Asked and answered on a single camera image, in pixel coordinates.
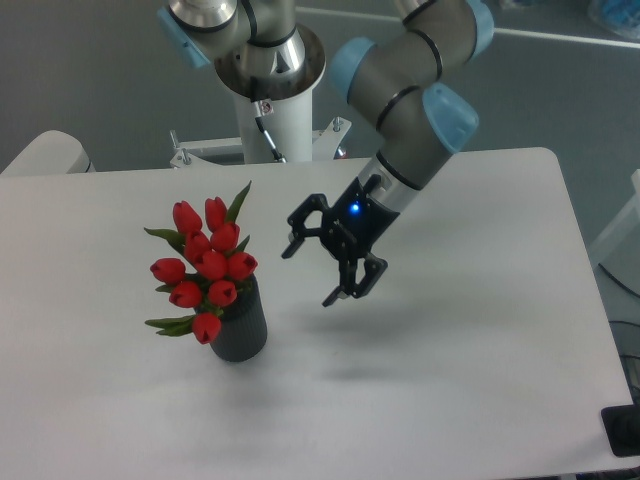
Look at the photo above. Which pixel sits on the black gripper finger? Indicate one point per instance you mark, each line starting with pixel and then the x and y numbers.
pixel 316 202
pixel 357 276

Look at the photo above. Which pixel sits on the white rounded furniture piece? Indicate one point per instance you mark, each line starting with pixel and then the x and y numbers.
pixel 51 153

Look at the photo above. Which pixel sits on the red tulip bouquet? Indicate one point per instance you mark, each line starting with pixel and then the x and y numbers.
pixel 213 278

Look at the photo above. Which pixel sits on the black device at table edge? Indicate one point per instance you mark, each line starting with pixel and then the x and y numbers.
pixel 621 425

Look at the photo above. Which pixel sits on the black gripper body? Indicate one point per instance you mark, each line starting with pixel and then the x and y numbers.
pixel 351 226

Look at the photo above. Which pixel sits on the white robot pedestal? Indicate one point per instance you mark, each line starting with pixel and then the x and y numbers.
pixel 272 90

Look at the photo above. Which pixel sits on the black ribbed vase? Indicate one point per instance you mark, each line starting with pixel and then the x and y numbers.
pixel 240 325

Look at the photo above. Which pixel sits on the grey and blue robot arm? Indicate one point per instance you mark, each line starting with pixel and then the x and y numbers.
pixel 396 87

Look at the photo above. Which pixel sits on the clear bag with blue items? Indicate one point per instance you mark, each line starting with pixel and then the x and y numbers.
pixel 618 16

